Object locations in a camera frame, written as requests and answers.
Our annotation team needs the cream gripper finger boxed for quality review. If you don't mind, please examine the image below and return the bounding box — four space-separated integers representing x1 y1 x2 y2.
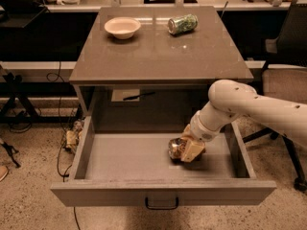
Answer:
181 140 205 163

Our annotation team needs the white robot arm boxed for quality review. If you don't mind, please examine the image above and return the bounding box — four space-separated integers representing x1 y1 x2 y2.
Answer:
180 80 307 162

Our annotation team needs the grey cabinet with glossy top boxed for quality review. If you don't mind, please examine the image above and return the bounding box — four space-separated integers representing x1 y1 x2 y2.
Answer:
68 5 255 117

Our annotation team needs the grey open top drawer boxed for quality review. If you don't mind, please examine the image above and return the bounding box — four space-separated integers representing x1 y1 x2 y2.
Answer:
50 87 277 208

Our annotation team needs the green soda can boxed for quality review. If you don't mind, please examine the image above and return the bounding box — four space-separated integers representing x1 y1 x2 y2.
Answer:
168 14 198 35

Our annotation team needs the white label with black pen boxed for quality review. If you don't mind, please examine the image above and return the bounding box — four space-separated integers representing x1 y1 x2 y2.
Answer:
111 88 154 102

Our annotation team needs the power strip with plugs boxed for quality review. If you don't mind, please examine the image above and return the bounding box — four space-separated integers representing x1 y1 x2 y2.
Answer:
65 121 84 153

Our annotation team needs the white ceramic bowl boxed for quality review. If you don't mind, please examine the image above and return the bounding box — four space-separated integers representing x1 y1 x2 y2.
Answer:
105 17 141 39

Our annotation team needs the black tripod stand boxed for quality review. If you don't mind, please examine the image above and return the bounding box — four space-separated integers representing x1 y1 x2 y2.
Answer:
0 67 82 124

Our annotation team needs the dark chair at left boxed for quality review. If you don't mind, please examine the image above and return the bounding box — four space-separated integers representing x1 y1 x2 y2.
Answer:
0 0 48 29

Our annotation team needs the black drawer handle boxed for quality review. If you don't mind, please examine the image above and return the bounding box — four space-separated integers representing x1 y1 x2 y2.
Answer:
144 197 179 211

